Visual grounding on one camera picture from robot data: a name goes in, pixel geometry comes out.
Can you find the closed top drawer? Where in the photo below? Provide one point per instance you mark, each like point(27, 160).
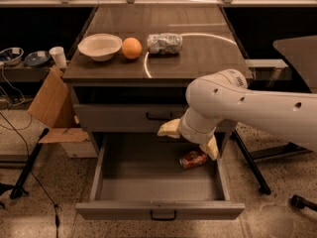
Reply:
point(126, 117)

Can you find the black stand leg right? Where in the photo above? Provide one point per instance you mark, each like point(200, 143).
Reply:
point(264, 188)

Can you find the grey drawer cabinet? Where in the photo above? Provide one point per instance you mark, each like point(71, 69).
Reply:
point(208, 47)

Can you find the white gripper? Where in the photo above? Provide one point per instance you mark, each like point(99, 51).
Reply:
point(193, 134)

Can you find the blue white bowl left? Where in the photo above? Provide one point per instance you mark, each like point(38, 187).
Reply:
point(11, 56)

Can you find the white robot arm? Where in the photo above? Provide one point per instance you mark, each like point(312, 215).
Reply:
point(224, 95)

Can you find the open middle drawer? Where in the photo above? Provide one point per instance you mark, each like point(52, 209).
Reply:
point(138, 177)

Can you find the blue bowl with label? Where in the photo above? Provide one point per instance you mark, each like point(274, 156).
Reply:
point(37, 59)

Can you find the black caster wheel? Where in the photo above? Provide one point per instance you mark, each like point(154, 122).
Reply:
point(301, 203)

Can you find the brown cardboard box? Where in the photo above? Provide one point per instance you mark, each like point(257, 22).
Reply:
point(53, 107)

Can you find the white paper cup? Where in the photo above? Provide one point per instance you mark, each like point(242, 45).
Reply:
point(57, 53)

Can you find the black tripod leg left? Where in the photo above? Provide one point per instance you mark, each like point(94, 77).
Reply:
point(18, 189)

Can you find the orange fruit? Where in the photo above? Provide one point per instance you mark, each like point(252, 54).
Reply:
point(131, 48)

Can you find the green white crushed can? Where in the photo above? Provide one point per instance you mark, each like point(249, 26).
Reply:
point(164, 44)

